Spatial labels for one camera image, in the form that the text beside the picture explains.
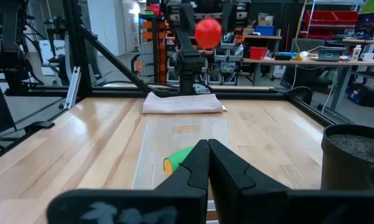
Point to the white mug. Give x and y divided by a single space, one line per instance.
367 56

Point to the black aluminium table frame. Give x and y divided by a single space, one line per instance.
77 62

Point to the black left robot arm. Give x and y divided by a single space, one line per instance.
188 71

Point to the red toy tomato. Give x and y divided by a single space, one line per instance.
208 32

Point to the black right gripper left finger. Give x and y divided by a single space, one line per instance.
174 202

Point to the blue storage bin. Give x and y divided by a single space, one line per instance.
264 30

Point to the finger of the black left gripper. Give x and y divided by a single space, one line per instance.
229 18
186 28

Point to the wooden background desk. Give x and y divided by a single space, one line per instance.
298 62

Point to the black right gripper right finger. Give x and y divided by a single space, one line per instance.
267 205

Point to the red plastic bin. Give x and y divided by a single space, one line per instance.
257 53

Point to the black plant pot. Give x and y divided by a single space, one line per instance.
339 171

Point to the grey laptop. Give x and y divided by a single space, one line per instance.
330 54

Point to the white folded cloth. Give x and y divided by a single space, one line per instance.
180 104

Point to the green orange toy fruit piece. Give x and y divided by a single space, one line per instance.
177 158

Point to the silver aluminium bracket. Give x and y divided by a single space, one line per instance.
71 90

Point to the clear plastic tupperware container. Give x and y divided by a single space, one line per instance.
161 137

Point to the grey office chair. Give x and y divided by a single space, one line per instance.
305 77

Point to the black table edge clamp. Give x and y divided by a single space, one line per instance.
39 126

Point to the rack with red bins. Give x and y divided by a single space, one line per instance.
330 18

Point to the black background robot arm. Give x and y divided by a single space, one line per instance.
12 46
57 62

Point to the white plastic bottle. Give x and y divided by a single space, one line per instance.
356 53

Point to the shelf with orange bins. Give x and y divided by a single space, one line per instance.
155 37

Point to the cardboard box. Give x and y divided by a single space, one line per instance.
265 19

